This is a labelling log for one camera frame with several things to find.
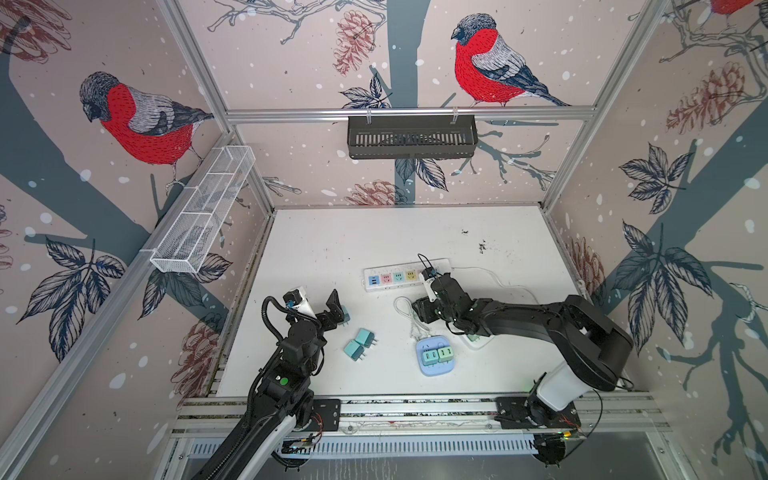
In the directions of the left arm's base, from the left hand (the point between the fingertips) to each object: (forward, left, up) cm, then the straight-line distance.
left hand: (322, 296), depth 78 cm
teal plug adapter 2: (-10, -8, -14) cm, 19 cm away
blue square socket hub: (-15, -31, -14) cm, 37 cm away
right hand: (+3, -27, -13) cm, 30 cm away
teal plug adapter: (-6, -11, -14) cm, 19 cm away
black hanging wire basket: (+58, -19, +12) cm, 62 cm away
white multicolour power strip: (+14, -15, -14) cm, 25 cm away
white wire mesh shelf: (+8, +32, +15) cm, 36 cm away
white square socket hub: (-8, -44, -14) cm, 47 cm away
